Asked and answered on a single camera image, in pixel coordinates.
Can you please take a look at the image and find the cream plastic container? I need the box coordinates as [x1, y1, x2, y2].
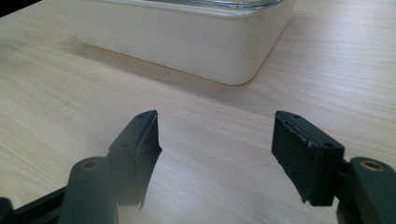
[61, 0, 297, 86]

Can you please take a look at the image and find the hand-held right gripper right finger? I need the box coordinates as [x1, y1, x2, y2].
[271, 110, 396, 224]

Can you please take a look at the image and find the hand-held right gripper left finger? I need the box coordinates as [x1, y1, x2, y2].
[58, 109, 163, 224]

